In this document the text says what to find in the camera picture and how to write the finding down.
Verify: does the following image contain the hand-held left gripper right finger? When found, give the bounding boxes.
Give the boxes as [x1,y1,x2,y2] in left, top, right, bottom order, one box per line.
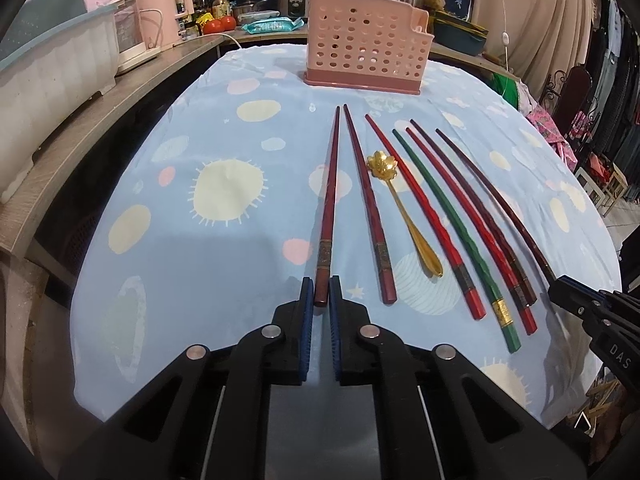
[327,275,587,480]

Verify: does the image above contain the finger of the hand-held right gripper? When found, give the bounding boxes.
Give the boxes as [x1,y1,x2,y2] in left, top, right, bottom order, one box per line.
[546,275,610,322]

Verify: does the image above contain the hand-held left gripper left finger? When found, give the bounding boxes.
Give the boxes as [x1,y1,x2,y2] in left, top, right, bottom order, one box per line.
[59,276,316,480]

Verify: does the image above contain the dark purple chopstick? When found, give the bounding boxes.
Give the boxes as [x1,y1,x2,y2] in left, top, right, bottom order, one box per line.
[409,119,538,308]
[435,128,558,285]

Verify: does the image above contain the bright red chopstick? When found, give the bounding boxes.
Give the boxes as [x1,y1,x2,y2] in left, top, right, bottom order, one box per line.
[405,127,538,336]
[365,114,487,321]

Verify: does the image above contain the dark red banded chopstick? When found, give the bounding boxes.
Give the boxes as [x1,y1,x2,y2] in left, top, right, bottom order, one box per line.
[343,104,398,306]
[313,106,342,308]

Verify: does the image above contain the green chopstick gold band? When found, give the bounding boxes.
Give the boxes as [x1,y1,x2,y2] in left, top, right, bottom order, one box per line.
[392,128,522,354]

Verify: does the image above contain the gold flower spoon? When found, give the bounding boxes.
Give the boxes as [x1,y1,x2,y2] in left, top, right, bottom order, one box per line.
[366,152,444,279]

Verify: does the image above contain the pink perforated utensil basket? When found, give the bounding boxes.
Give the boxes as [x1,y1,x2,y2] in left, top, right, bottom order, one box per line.
[303,0,436,96]

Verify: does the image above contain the wooden stool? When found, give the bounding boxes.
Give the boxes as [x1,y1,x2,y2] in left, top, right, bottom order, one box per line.
[574,159,629,219]

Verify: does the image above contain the pink floral cloth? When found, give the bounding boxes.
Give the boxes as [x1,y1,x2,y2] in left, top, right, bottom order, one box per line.
[519,84,582,163]

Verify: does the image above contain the dark wooden chair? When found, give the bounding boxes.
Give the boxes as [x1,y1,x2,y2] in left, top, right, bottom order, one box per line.
[542,65,594,142]

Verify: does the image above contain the hanging clothes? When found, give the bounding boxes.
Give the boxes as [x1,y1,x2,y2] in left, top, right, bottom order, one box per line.
[584,0,640,173]

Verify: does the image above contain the beige curtain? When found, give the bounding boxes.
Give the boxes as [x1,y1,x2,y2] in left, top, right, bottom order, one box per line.
[470,0,603,126]

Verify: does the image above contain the stack of blue yellow bowls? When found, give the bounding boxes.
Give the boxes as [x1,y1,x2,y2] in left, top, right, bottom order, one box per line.
[432,12,491,57]

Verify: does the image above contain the grey counter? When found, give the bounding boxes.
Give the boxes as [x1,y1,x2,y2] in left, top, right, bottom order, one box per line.
[220,24,522,83]

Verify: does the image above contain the wooden side counter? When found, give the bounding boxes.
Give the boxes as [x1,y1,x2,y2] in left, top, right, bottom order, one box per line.
[0,33,227,272]

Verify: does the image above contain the blue wet wipes pack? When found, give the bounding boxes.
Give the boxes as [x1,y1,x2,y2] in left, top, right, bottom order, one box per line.
[238,16,305,36]

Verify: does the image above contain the small steel pot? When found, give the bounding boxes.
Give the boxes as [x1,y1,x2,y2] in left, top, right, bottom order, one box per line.
[232,0,281,24]

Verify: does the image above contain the white blender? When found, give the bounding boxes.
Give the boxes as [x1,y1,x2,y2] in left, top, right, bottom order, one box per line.
[114,0,163,75]

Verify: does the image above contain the pink electric kettle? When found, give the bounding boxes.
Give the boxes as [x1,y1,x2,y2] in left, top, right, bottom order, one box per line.
[136,0,196,54]

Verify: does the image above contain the white dish rack teal lid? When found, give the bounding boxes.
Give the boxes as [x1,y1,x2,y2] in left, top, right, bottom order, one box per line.
[0,0,122,204]

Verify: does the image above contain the white cable with switch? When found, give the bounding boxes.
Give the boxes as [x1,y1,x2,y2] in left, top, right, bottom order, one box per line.
[495,0,522,97]

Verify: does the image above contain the white kettle cable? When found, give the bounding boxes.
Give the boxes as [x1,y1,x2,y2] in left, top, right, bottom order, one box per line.
[200,30,247,52]

